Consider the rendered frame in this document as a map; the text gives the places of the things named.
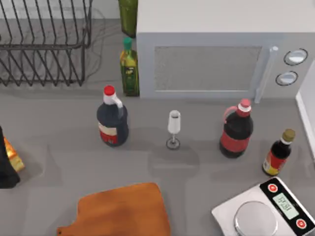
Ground clear champagne glass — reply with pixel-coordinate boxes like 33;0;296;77
166;110;182;150

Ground red-capped dark sauce jug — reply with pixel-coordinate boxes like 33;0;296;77
96;85;129;148

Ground green-capped olive oil bottle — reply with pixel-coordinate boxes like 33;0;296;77
119;37;140;97

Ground pink-capped dark sauce jug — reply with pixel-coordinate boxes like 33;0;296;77
219;98;254;159

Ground pale microwave oven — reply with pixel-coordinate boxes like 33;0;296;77
136;0;315;104

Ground wooden cutting board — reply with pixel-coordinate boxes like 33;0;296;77
56;182;172;236

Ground dark green glass bottle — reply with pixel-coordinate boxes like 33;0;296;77
118;0;138;38

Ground small gold-capped sauce bottle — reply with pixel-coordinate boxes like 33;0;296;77
262;128;296;177

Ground small microwave knob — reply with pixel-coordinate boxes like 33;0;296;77
275;70;299;86

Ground white kitchen scale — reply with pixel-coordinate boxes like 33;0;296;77
211;177;315;236

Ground orange bread loaf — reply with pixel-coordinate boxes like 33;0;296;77
3;137;26;172

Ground large microwave knob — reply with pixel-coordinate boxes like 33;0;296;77
283;48;309;66

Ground microwave door handle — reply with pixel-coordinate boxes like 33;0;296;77
254;46;279;104

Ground dark wire dish rack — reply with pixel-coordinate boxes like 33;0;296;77
0;0;94;87

